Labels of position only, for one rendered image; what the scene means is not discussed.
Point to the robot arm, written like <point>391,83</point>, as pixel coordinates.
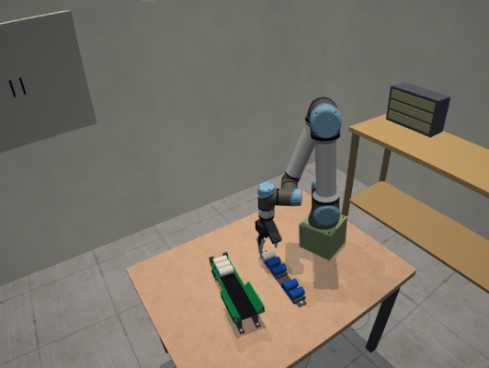
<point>321,130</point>

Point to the blue plastic bar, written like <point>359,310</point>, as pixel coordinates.
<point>296,293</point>
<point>273,262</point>
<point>290,285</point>
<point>278,269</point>

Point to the white plastic bar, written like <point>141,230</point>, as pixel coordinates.
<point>222,264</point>
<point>219,259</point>
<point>268,255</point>
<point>226,270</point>

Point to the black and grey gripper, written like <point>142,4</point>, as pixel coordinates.
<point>259,226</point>

